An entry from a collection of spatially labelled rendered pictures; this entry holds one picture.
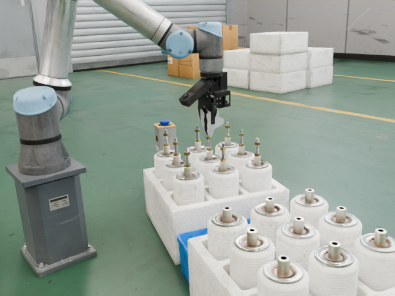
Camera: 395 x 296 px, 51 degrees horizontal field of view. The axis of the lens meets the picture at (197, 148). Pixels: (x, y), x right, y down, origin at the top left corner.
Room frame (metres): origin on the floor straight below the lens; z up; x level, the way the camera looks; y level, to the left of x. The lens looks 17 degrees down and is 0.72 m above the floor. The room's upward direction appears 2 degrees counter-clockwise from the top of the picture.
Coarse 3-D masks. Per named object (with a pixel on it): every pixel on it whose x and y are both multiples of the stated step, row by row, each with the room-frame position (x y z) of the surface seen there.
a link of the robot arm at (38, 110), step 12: (24, 96) 1.14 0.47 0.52; (36, 96) 1.15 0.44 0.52; (48, 96) 1.16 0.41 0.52; (24, 108) 1.13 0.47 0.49; (36, 108) 1.13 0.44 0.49; (48, 108) 1.15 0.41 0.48; (60, 108) 1.23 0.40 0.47; (24, 120) 1.13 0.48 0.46; (36, 120) 1.13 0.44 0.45; (48, 120) 1.15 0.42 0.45; (24, 132) 1.13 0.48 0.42; (36, 132) 1.13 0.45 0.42; (48, 132) 1.15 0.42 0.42; (60, 132) 1.19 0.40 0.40
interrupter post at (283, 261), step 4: (280, 256) 0.68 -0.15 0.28; (284, 256) 0.68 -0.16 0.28; (280, 260) 0.67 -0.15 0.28; (284, 260) 0.67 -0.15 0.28; (288, 260) 0.67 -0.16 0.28; (280, 264) 0.67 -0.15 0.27; (284, 264) 0.67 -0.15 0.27; (288, 264) 0.67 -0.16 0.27; (280, 268) 0.67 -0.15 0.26; (284, 268) 0.67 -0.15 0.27; (288, 268) 0.67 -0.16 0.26; (280, 272) 0.67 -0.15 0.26; (284, 272) 0.67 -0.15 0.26; (288, 272) 0.67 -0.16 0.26
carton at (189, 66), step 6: (192, 54) 5.04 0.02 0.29; (198, 54) 5.09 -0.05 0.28; (180, 60) 5.25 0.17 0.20; (186, 60) 5.14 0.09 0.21; (192, 60) 5.04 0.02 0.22; (198, 60) 5.09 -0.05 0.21; (180, 66) 5.25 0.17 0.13; (186, 66) 5.15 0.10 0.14; (192, 66) 5.05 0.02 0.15; (198, 66) 5.09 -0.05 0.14; (180, 72) 5.26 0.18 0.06; (186, 72) 5.15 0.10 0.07; (192, 72) 5.05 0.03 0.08; (198, 72) 5.08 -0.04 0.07; (192, 78) 5.06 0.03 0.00
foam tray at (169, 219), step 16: (144, 176) 1.44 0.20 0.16; (160, 192) 1.24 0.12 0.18; (208, 192) 1.27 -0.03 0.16; (240, 192) 1.23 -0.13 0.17; (256, 192) 1.21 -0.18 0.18; (272, 192) 1.21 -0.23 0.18; (288, 192) 1.22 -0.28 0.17; (160, 208) 1.23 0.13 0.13; (176, 208) 1.11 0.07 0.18; (192, 208) 1.12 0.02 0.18; (208, 208) 1.13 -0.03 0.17; (240, 208) 1.17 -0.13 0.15; (288, 208) 1.22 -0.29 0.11; (160, 224) 1.24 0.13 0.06; (176, 224) 1.10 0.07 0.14; (192, 224) 1.11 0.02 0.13; (176, 240) 1.10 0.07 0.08; (176, 256) 1.10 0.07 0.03
